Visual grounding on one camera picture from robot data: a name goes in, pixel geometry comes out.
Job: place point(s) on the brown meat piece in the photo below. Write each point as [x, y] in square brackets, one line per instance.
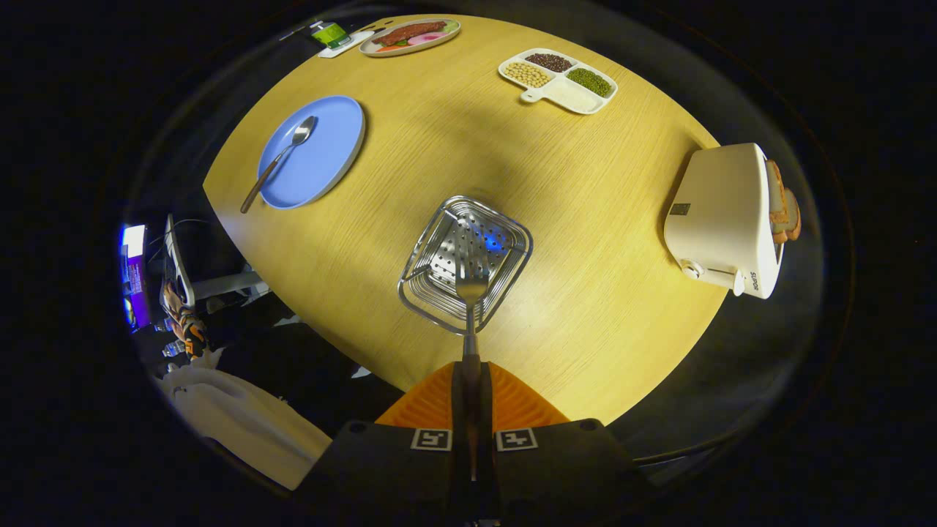
[410, 32]

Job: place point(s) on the white cloth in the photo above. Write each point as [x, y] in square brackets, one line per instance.
[249, 424]

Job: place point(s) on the white toaster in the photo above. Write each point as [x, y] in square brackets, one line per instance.
[721, 212]

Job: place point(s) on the lit monitor screen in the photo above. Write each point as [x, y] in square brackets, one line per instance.
[135, 278]

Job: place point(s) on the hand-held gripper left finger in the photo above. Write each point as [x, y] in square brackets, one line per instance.
[457, 395]

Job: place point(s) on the green label water bottle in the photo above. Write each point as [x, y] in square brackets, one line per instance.
[331, 34]

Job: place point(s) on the oval white food plate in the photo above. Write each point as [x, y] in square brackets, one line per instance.
[452, 29]

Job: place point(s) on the pink round food slice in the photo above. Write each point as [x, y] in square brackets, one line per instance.
[426, 38]

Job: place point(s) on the blue round plate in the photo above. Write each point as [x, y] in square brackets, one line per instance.
[322, 161]

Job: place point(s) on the pile of green beans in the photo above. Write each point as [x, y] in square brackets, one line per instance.
[589, 82]

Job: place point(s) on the pile of yellow beans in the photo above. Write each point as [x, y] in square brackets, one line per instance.
[527, 74]

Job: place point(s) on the white keyboard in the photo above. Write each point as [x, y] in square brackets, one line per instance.
[178, 263]

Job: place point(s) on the white square coaster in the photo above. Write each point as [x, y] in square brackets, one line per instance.
[351, 45]

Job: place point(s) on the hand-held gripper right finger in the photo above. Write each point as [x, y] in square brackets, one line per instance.
[485, 395]

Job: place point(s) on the white metal frame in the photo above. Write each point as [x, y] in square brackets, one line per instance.
[227, 284]

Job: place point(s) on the orange and black item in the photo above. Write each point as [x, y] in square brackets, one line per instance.
[187, 326]

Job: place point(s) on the pile of dark red beans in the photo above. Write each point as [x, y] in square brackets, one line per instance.
[548, 62]

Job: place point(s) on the brown bread slice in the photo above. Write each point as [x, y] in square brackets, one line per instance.
[776, 197]
[793, 219]

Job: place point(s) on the white divided dish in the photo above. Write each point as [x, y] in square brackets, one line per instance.
[564, 91]

